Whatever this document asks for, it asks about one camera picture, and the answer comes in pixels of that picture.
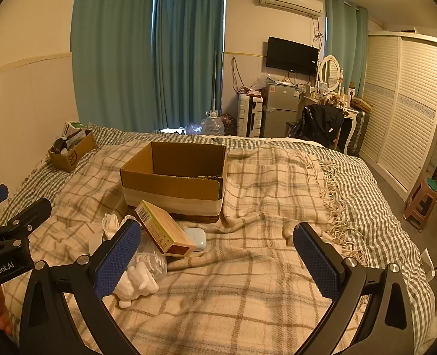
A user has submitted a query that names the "large open cardboard box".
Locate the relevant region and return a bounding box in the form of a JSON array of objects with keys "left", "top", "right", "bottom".
[{"left": 120, "top": 142, "right": 227, "bottom": 223}]

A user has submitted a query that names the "white hard suitcase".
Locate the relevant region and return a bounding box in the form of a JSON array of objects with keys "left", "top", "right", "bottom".
[{"left": 237, "top": 94, "right": 263, "bottom": 138}]

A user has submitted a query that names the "white oval vanity mirror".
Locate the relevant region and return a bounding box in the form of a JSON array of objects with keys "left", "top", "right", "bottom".
[{"left": 316, "top": 54, "right": 344, "bottom": 93}]

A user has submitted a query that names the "teal corner curtain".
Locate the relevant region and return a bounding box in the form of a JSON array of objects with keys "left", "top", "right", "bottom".
[{"left": 325, "top": 0, "right": 369, "bottom": 96}]

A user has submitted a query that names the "white wall air conditioner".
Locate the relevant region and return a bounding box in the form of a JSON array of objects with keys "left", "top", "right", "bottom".
[{"left": 259, "top": 0, "right": 323, "bottom": 18}]

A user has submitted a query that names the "large clear water jug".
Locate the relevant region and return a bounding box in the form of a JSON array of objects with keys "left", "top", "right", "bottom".
[{"left": 201, "top": 111, "right": 225, "bottom": 136}]

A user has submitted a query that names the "white lace cloth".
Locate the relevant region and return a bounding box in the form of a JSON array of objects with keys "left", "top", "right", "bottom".
[{"left": 88, "top": 213, "right": 132, "bottom": 256}]

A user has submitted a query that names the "white dressing table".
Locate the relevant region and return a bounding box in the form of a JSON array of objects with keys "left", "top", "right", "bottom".
[{"left": 302, "top": 98, "right": 368, "bottom": 156}]

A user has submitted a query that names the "pale blue earbuds case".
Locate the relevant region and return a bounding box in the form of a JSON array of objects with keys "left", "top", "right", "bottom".
[{"left": 184, "top": 227, "right": 207, "bottom": 252}]

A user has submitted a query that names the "chair with black jacket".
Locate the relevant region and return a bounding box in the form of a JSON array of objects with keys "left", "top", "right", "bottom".
[{"left": 287, "top": 104, "right": 344, "bottom": 150}]

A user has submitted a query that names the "beige plaid blanket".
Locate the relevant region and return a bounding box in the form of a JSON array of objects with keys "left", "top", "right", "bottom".
[{"left": 1, "top": 138, "right": 375, "bottom": 355}]

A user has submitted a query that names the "green checkered bed sheet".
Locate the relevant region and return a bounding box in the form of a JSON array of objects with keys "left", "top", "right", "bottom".
[{"left": 0, "top": 126, "right": 435, "bottom": 346}]

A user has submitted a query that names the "clear plastic wipes pack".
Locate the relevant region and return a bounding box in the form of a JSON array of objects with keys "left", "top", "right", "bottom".
[{"left": 113, "top": 242, "right": 167, "bottom": 309}]

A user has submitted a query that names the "silver mini fridge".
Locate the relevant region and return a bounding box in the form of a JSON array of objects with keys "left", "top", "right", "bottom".
[{"left": 261, "top": 83, "right": 300, "bottom": 138}]

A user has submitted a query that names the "brown plastic stool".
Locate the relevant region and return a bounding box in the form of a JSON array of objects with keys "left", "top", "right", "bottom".
[{"left": 403, "top": 177, "right": 437, "bottom": 233}]

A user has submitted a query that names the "teal window curtain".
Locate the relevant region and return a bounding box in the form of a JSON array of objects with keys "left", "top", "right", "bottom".
[{"left": 71, "top": 0, "right": 225, "bottom": 132}]

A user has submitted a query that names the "white louvered wardrobe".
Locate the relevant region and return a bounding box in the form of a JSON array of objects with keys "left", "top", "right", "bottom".
[{"left": 359, "top": 32, "right": 437, "bottom": 200}]

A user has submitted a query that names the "small cardboard box with clutter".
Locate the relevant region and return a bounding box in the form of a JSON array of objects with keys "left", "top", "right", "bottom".
[{"left": 48, "top": 122, "right": 96, "bottom": 172}]

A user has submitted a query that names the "person's left hand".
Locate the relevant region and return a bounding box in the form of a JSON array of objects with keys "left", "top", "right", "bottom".
[{"left": 0, "top": 286, "right": 13, "bottom": 335}]

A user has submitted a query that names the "black wall television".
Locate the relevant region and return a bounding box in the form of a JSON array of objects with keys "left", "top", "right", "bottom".
[{"left": 266, "top": 37, "right": 319, "bottom": 76}]

